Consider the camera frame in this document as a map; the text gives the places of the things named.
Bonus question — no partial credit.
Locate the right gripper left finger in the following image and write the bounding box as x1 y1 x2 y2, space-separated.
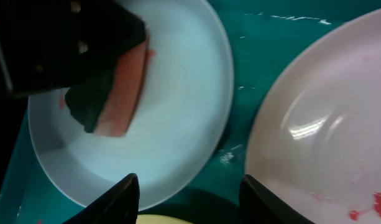
63 173 140 224

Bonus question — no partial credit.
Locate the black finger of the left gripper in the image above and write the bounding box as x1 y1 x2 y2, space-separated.
0 0 146 98

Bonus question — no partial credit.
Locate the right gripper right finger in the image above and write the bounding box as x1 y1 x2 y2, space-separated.
239 174 313 224

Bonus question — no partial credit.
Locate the green and orange sponge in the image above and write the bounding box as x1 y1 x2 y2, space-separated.
62 32 150 137

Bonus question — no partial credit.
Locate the light blue plate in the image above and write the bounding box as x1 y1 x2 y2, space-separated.
28 0 234 210

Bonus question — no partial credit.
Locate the teal serving tray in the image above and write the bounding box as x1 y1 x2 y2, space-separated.
0 0 381 223

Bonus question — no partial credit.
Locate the yellow green plate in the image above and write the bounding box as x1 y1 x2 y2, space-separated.
136 214 192 224

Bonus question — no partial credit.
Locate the white plate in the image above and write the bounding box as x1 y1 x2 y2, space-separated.
246 9 381 223

